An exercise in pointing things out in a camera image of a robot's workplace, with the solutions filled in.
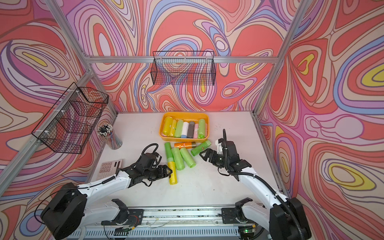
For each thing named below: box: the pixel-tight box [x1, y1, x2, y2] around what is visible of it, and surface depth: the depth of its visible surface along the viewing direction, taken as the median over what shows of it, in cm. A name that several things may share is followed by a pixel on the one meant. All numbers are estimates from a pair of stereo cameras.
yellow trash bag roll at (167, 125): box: [163, 116, 173, 136], surface depth 103 cm
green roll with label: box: [191, 140, 212, 157], surface depth 98 cm
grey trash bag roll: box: [187, 121, 195, 139], surface depth 107 cm
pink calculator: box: [96, 159, 122, 181], surface depth 90 cm
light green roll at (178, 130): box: [174, 119, 184, 138], surface depth 107 cm
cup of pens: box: [97, 123, 123, 150], surface depth 91 cm
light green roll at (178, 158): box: [171, 147, 185, 171], surface depth 93 cm
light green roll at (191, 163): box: [180, 147, 196, 168], surface depth 93 cm
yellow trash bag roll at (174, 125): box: [170, 119, 177, 137], surface depth 106 cm
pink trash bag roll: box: [193, 123, 199, 139], surface depth 103 cm
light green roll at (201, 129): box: [198, 119, 206, 139], surface depth 103 cm
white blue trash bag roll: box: [181, 121, 189, 138], surface depth 107 cm
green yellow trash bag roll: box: [164, 142, 178, 185], surface depth 92 cm
